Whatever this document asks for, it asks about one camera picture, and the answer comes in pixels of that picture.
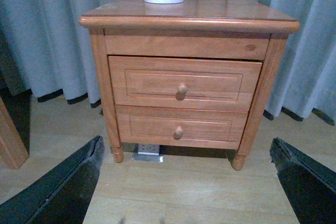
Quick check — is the wooden bed frame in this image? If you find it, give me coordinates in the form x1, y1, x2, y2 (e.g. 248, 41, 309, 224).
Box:
1, 99, 29, 169

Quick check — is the grey curtain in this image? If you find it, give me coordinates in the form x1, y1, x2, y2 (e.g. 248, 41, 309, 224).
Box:
1, 0, 335, 120

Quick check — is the floor power socket box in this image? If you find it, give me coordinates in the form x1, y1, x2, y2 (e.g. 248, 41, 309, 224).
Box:
132, 144, 164, 163

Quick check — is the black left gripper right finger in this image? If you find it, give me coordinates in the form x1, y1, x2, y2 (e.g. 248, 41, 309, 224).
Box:
269, 138, 335, 223

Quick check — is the wooden drawer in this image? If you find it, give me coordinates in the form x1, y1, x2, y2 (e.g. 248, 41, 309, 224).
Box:
117, 105, 247, 150
109, 56, 262, 112

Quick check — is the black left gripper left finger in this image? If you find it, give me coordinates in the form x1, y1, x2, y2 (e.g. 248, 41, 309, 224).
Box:
1, 136, 104, 223

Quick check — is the wooden nightstand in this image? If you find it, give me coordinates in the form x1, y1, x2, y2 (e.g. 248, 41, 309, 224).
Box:
79, 0, 300, 170

